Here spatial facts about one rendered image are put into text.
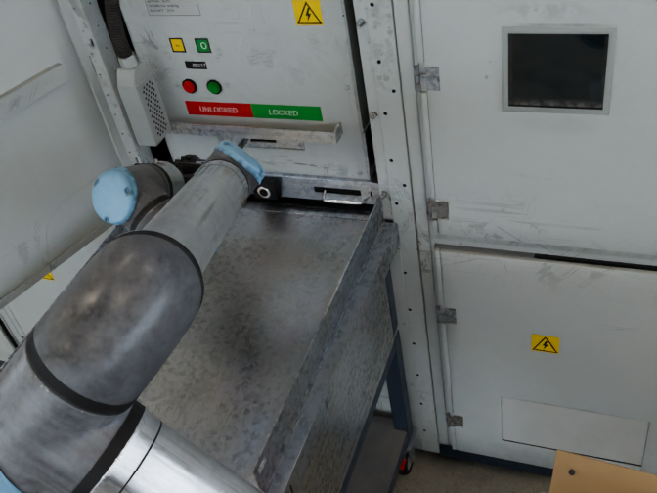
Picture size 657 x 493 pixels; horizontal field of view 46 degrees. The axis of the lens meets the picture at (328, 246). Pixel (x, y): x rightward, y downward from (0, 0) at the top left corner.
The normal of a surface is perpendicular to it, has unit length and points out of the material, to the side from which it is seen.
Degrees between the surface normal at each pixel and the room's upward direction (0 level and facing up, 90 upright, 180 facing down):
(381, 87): 90
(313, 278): 0
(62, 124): 90
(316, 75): 90
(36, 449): 68
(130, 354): 72
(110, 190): 57
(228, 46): 90
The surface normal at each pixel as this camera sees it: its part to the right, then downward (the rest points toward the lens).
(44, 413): -0.08, 0.26
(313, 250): -0.15, -0.75
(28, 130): 0.78, 0.31
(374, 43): -0.32, 0.65
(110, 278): 0.01, -0.62
